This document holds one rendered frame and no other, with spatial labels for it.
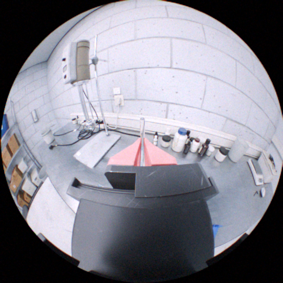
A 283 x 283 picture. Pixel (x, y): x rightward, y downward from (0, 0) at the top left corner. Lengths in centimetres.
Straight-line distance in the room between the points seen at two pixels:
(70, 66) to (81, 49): 10
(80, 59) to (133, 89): 38
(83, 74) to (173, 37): 54
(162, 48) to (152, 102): 37
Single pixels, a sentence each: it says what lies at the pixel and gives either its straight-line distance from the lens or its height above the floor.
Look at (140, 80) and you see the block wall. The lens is 60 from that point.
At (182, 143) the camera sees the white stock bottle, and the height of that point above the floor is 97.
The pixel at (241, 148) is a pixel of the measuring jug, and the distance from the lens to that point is 67.
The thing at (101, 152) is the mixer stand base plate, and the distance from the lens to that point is 50.
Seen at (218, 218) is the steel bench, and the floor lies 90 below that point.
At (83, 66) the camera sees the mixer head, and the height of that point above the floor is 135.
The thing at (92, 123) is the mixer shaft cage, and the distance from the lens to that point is 47.
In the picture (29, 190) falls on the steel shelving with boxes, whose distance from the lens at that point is 249.
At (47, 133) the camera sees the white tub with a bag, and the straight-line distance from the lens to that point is 102.
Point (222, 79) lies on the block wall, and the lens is 66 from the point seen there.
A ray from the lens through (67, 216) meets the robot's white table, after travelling 45.
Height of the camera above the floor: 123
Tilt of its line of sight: 38 degrees down
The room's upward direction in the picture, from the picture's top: straight up
